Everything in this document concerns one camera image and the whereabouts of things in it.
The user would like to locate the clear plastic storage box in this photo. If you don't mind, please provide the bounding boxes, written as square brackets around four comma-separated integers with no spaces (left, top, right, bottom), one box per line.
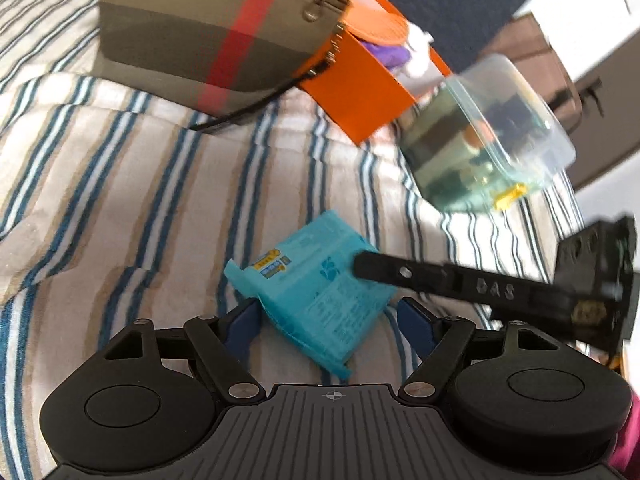
[399,53,576,214]

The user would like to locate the orange silicone honeycomb mat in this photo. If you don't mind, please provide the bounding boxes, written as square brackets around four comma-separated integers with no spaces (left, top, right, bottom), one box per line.
[343,0,408,46]

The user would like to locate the purple fleece cloth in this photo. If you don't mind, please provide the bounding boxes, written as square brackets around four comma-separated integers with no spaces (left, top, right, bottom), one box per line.
[360,40,411,70]

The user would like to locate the brown paper shopping bag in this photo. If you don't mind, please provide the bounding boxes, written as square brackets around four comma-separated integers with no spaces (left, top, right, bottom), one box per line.
[478,13,639,190]

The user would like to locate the blue wet wipes pack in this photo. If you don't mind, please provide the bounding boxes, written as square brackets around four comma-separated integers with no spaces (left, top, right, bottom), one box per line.
[224,210,395,380]

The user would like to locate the brown plaid zipper pouch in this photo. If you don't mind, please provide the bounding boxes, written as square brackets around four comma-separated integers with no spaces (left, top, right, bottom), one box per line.
[92,0,349,129]

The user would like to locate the striped blanket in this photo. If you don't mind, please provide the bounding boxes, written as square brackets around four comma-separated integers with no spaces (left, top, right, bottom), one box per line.
[1,0,582,479]

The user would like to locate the white pink plush toy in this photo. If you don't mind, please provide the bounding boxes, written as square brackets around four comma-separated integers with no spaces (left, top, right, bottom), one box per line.
[395,22,434,79]

